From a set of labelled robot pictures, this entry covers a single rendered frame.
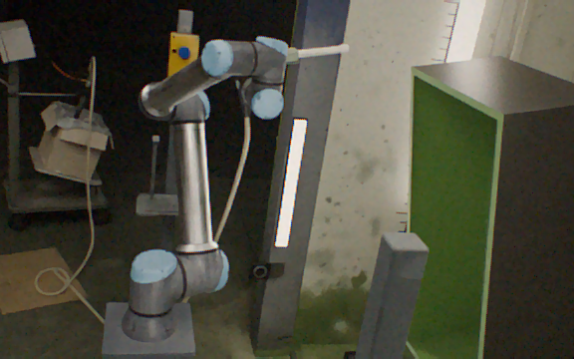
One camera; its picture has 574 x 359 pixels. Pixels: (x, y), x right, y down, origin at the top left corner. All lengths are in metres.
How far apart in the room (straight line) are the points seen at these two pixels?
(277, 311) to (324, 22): 1.42
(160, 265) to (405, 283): 1.44
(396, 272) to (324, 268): 2.30
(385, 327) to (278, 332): 2.41
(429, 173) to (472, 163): 0.18
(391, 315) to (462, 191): 1.75
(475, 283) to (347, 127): 0.88
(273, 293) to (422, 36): 1.39
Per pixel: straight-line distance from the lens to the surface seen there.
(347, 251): 3.10
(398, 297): 0.84
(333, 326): 3.31
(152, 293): 2.19
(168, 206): 2.88
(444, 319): 2.85
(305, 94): 2.74
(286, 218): 2.91
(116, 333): 2.31
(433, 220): 2.57
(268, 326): 3.22
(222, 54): 1.67
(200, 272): 2.24
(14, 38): 4.27
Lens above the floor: 1.97
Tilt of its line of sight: 21 degrees down
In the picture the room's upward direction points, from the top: 9 degrees clockwise
